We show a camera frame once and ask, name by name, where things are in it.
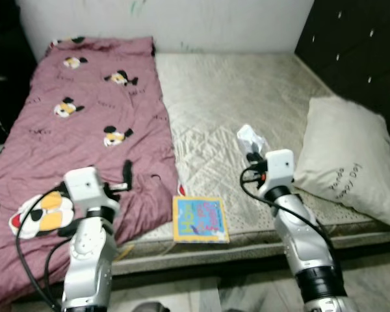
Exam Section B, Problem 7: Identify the white paper wrapper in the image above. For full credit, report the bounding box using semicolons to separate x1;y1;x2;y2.
237;124;271;157

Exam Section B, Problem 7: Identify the grey left robot leg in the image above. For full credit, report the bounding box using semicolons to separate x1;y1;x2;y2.
131;301;171;312

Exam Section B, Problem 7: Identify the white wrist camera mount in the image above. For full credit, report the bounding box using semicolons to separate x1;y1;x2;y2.
64;167;111;212
263;149;295;191

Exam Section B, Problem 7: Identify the beige pillow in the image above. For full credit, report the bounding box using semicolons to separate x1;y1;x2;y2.
292;96;390;228

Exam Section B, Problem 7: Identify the pink cartoon print blanket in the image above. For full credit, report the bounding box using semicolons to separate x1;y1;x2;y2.
0;36;179;309

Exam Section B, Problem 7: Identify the black tufted headboard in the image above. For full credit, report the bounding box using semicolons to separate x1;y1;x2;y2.
294;0;390;157

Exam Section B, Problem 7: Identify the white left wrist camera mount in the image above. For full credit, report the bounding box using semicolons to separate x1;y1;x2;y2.
64;167;111;212

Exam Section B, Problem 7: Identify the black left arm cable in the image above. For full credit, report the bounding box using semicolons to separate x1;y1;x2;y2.
14;187;72;309

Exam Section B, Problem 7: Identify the white quilted mattress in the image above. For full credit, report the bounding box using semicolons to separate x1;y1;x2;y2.
110;52;390;277

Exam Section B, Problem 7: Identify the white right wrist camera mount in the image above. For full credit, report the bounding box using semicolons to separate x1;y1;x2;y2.
263;149;295;191

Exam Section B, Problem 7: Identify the colourful children's book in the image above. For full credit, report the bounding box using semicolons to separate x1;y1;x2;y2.
172;195;230;244

